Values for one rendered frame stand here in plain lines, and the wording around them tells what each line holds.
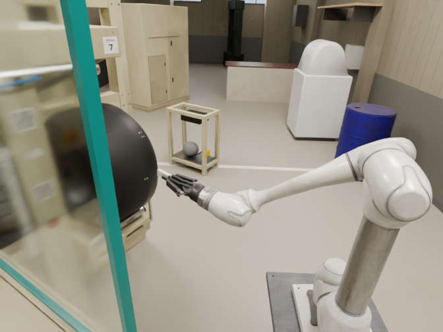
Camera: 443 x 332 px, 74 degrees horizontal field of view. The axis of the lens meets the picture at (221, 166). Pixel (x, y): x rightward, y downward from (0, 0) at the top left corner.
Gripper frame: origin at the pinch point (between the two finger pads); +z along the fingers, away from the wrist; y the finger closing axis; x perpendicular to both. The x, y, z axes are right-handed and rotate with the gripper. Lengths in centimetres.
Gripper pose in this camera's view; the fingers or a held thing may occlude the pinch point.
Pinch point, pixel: (163, 174)
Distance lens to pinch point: 129.1
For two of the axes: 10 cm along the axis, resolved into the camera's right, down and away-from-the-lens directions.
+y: -5.2, 3.7, -7.7
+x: -1.6, 8.4, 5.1
